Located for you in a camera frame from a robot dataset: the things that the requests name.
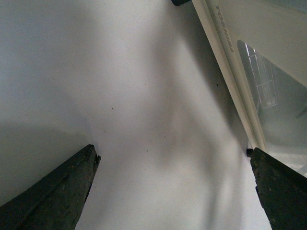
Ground white Toshiba toaster oven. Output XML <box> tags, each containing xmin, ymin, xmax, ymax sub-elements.
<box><xmin>171</xmin><ymin>0</ymin><xmax>307</xmax><ymax>179</ymax></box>

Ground wire oven rack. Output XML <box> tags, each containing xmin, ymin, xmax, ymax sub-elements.
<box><xmin>245</xmin><ymin>43</ymin><xmax>278</xmax><ymax>109</ymax></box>

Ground glass oven door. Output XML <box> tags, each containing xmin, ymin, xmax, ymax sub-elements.
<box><xmin>205</xmin><ymin>0</ymin><xmax>307</xmax><ymax>179</ymax></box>

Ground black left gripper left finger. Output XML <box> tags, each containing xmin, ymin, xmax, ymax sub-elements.
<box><xmin>0</xmin><ymin>145</ymin><xmax>101</xmax><ymax>230</ymax></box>

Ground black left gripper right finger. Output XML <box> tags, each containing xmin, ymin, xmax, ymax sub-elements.
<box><xmin>250</xmin><ymin>148</ymin><xmax>307</xmax><ymax>230</ymax></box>

